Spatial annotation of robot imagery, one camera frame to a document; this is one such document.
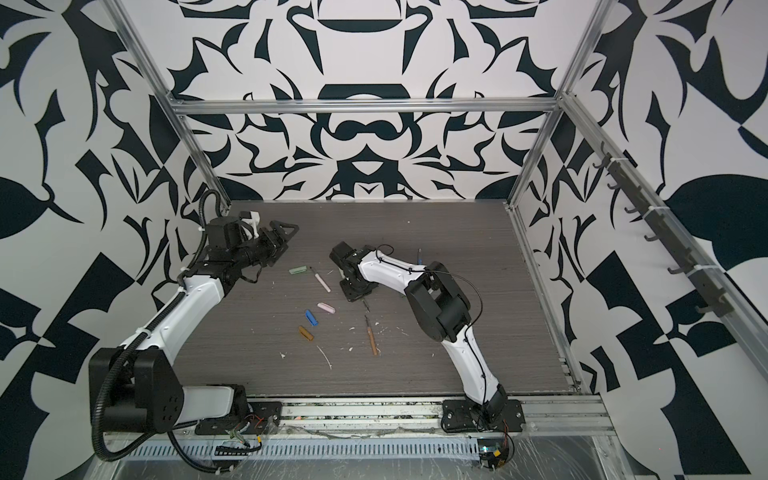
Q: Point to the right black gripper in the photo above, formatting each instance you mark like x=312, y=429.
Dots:
x=349, y=294

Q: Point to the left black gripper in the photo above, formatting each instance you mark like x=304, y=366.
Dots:
x=274, y=246

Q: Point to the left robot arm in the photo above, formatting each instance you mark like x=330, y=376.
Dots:
x=135, y=393

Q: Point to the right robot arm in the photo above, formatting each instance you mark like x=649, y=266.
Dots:
x=440, y=307

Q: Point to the pink pen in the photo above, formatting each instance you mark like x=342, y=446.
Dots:
x=321, y=281

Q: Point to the light green pen cap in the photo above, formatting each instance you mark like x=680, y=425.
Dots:
x=298, y=270

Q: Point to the pink pen cap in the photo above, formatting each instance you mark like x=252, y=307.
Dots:
x=326, y=307

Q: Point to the blue pen cap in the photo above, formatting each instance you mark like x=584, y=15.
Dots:
x=311, y=318

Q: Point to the orange pen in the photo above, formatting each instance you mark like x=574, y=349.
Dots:
x=371, y=336

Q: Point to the white paper strip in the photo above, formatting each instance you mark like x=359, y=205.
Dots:
x=325, y=357

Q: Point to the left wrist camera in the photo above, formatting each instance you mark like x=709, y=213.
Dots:
x=249, y=224

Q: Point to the aluminium front rail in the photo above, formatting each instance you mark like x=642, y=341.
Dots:
x=413, y=416

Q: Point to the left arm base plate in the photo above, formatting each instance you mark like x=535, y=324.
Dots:
x=259, y=417

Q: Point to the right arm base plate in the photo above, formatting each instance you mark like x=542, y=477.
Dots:
x=464, y=416

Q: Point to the white cable duct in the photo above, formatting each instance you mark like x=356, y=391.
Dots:
x=340, y=449

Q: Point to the wall hook rack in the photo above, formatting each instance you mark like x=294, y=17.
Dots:
x=669, y=232

